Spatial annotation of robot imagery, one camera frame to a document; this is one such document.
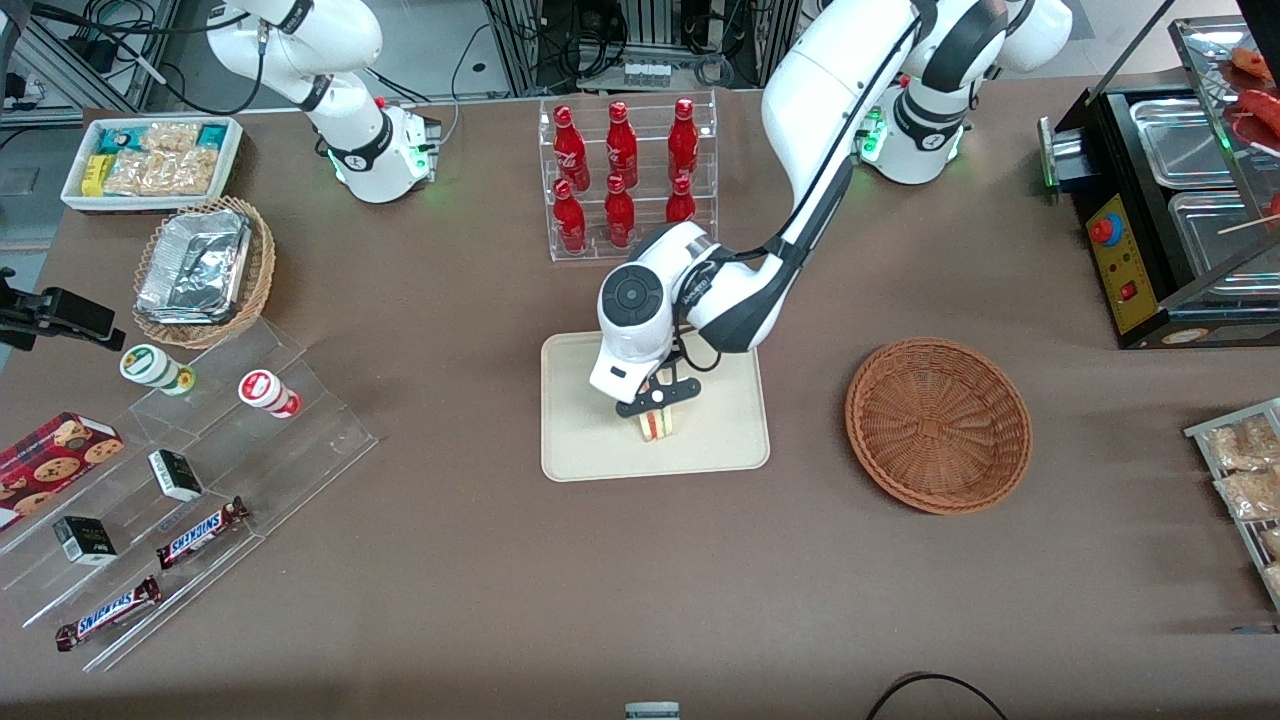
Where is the clear bag of pastries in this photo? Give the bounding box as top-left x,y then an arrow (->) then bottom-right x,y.
1203,415 -> 1280,473
1215,468 -> 1280,522

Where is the clear bag of crackers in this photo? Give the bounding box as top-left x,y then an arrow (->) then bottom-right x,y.
104,148 -> 219,197
140,121 -> 202,154

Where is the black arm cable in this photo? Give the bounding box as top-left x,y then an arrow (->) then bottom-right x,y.
676,0 -> 936,373

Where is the Snickers bar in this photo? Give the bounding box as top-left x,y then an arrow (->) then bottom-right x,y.
55,576 -> 163,652
156,497 -> 251,571

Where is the white plastic snack bin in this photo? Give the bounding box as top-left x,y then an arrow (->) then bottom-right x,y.
60,116 -> 244,214

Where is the dark brown wicker basket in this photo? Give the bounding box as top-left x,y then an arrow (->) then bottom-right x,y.
845,338 -> 1033,516

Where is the red sausage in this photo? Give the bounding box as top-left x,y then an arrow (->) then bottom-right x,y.
1228,45 -> 1278,87
1238,90 -> 1280,143

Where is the clear acrylic step display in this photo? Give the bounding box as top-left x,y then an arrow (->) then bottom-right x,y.
0,318 -> 379,673

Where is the black food warmer machine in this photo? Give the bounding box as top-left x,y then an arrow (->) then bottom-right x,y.
1038,14 -> 1280,351

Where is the steel warmer pan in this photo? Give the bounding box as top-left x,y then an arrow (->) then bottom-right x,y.
1167,190 -> 1280,298
1128,97 -> 1239,191

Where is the red cookie box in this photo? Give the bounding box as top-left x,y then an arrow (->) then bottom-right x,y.
0,412 -> 126,532

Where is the light brown wicker basket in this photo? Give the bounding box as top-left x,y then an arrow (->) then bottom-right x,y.
132,196 -> 277,350

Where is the green lid cup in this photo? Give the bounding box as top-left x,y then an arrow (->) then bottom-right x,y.
120,344 -> 196,397

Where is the stack of foil containers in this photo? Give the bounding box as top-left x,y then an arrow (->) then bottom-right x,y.
135,209 -> 253,326

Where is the beige plastic tray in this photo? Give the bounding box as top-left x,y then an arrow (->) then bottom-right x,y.
541,330 -> 771,483

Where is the red lid cup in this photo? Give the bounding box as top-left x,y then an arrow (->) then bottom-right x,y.
238,369 -> 301,419

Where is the small black box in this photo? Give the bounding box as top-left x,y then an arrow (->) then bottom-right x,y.
148,449 -> 204,503
52,516 -> 118,567

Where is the black floor cable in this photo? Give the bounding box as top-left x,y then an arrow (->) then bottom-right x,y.
865,672 -> 1011,720

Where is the clear acrylic bottle rack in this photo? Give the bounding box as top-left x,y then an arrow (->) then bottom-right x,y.
538,90 -> 719,263

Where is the aluminium frame structure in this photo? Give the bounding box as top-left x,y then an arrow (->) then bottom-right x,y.
480,0 -> 831,96

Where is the metal wire tray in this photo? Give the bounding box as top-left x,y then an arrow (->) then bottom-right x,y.
1184,398 -> 1280,613

